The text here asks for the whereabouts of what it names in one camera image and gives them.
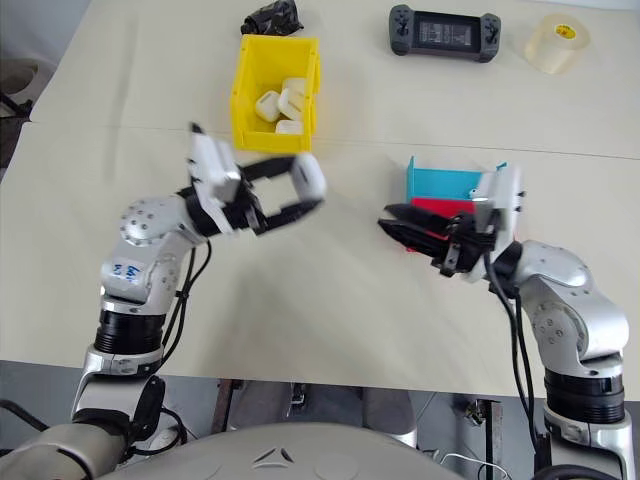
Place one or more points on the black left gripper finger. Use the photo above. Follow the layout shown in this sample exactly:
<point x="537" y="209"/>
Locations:
<point x="270" y="167"/>
<point x="295" y="212"/>

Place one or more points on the red plastic tray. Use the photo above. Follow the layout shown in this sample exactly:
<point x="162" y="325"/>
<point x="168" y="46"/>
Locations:
<point x="450" y="206"/>

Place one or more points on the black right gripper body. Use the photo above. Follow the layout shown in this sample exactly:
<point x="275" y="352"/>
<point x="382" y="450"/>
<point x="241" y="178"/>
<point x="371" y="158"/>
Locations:
<point x="470" y="245"/>

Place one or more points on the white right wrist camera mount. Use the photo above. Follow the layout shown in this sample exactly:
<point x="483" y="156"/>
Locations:
<point x="507" y="200"/>

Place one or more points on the white earbud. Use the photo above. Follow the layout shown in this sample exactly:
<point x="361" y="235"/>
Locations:
<point x="473" y="192"/>

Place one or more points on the yellow plastic bin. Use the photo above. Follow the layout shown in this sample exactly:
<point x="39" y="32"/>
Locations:
<point x="247" y="85"/>

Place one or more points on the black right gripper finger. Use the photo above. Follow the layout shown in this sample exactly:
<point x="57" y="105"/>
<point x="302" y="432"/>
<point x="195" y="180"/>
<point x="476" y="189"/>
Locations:
<point x="425" y="216"/>
<point x="415" y="235"/>

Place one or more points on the dark stool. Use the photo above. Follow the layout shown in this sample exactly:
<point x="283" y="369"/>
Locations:
<point x="15" y="90"/>

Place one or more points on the black crumpled plastic bag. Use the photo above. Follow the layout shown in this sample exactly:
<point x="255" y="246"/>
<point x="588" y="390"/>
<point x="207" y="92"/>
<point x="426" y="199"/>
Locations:
<point x="275" y="17"/>

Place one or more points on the black handheld game controller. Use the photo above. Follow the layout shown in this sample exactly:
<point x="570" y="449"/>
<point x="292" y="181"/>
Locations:
<point x="445" y="30"/>

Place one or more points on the metal table leg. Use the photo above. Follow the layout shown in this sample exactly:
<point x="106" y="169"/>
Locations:
<point x="225" y="405"/>

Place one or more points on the grey robot torso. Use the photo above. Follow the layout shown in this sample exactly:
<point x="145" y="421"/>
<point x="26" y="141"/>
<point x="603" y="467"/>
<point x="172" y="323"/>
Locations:
<point x="280" y="455"/>

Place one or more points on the clear tape roll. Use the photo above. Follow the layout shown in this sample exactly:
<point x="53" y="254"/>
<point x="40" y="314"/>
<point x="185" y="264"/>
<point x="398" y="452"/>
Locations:
<point x="555" y="47"/>

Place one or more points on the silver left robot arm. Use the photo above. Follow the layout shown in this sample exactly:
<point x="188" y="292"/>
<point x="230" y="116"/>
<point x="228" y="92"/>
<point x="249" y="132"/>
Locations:
<point x="150" y="235"/>

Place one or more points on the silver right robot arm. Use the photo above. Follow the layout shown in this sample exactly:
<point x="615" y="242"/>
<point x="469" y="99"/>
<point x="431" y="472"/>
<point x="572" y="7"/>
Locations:
<point x="565" y="290"/>

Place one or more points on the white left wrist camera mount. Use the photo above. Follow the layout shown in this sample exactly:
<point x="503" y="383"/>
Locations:
<point x="215" y="165"/>

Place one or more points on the metal post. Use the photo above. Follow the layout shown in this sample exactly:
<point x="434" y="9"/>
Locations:
<point x="489" y="425"/>

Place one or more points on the white earbud charging case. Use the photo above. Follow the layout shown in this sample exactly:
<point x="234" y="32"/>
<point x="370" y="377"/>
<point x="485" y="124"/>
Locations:
<point x="311" y="175"/>

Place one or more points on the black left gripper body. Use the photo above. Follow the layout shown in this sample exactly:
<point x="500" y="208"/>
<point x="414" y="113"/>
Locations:
<point x="245" y="205"/>

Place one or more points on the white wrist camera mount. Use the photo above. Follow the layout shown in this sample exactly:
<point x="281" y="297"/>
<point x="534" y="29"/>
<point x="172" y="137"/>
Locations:
<point x="215" y="165"/>
<point x="507" y="200"/>

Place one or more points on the blue plastic tray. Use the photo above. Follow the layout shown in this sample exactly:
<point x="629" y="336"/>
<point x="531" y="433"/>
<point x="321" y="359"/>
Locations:
<point x="440" y="182"/>

